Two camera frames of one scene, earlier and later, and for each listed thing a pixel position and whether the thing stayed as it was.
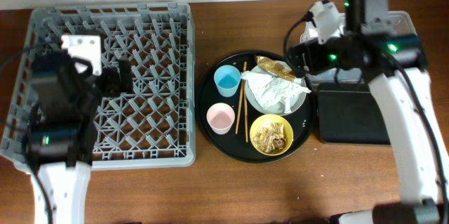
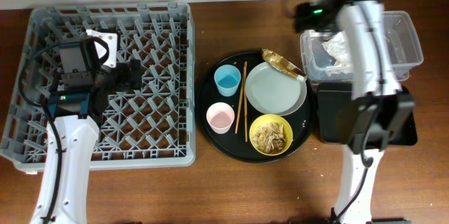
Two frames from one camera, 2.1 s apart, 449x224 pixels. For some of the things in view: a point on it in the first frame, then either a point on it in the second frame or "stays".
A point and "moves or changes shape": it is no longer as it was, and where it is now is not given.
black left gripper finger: (125, 75) -> (135, 74)
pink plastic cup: (220, 117) stays
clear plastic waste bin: (400, 24) stays
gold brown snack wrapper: (274, 67) moves or changes shape
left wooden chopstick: (244, 68) stays
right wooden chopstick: (245, 69) stays
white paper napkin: (270, 90) moves or changes shape
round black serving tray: (255, 107) stays
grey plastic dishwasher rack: (153, 126) stays
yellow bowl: (271, 135) stays
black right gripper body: (322, 57) -> (318, 16)
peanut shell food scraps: (271, 139) stays
